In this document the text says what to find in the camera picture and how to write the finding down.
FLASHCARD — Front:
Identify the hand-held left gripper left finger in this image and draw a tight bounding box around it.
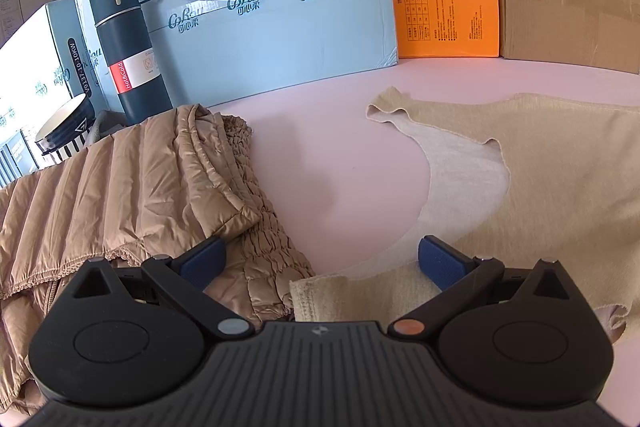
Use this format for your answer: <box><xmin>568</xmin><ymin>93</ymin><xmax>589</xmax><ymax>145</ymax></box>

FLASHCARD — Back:
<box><xmin>74</xmin><ymin>236</ymin><xmax>255</xmax><ymax>342</ymax></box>

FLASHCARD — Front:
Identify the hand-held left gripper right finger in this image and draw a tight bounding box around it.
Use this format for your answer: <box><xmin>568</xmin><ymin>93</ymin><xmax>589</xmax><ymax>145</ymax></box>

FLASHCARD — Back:
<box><xmin>387</xmin><ymin>235</ymin><xmax>571</xmax><ymax>342</ymax></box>

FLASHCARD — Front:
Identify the brown quilted puffer jacket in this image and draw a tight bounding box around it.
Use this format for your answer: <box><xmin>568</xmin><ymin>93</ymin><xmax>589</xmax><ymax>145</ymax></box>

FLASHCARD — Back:
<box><xmin>0</xmin><ymin>103</ymin><xmax>316</xmax><ymax>420</ymax></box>

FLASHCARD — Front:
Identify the beige knit top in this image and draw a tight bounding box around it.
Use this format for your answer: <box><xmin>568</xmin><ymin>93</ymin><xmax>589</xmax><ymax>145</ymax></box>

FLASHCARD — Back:
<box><xmin>289</xmin><ymin>88</ymin><xmax>640</xmax><ymax>348</ymax></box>

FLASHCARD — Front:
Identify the striped dark bowl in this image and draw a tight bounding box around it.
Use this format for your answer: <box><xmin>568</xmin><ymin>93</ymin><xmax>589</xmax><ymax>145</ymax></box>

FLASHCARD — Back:
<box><xmin>34</xmin><ymin>93</ymin><xmax>97</xmax><ymax>168</ymax></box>

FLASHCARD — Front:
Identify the light blue container-shaped box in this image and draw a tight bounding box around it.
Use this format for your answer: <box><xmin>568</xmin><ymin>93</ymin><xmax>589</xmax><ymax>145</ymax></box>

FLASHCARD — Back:
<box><xmin>0</xmin><ymin>129</ymin><xmax>40</xmax><ymax>188</ymax></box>

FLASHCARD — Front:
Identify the large light blue carton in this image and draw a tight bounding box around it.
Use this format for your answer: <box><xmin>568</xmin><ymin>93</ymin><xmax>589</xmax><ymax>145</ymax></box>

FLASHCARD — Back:
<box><xmin>71</xmin><ymin>0</ymin><xmax>399</xmax><ymax>112</ymax></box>

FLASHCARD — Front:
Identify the dark blue thermos bottle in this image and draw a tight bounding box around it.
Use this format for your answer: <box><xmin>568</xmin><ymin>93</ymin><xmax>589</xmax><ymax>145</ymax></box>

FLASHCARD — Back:
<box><xmin>89</xmin><ymin>0</ymin><xmax>173</xmax><ymax>126</ymax></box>

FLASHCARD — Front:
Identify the small light blue carton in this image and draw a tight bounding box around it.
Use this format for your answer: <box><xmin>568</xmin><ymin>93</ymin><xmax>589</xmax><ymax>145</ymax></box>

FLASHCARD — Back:
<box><xmin>0</xmin><ymin>0</ymin><xmax>107</xmax><ymax>188</ymax></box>

